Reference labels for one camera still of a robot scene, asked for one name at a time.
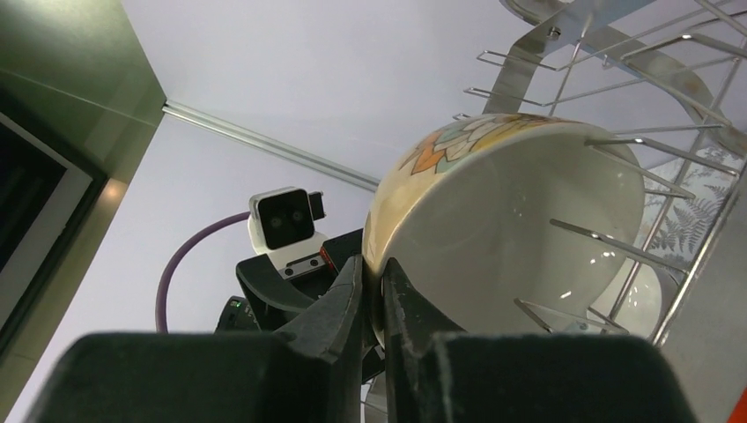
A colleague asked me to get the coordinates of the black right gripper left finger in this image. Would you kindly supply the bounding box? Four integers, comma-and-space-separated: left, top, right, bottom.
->
26, 255, 363, 422

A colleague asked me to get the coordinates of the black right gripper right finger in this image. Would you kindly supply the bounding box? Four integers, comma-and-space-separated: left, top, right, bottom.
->
381, 259, 696, 422

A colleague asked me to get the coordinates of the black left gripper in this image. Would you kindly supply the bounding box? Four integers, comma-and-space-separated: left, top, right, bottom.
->
215, 229, 362, 333

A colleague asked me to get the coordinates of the beige bowl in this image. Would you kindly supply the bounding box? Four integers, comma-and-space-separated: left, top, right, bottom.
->
362, 114, 645, 341

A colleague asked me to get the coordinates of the white bowl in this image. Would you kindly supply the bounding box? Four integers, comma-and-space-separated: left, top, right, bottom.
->
592, 259, 678, 339

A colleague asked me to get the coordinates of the stainless steel dish rack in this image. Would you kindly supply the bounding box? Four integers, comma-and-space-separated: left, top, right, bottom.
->
452, 0, 747, 423

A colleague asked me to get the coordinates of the floral table mat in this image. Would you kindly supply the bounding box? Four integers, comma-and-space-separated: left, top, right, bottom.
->
634, 146, 744, 269

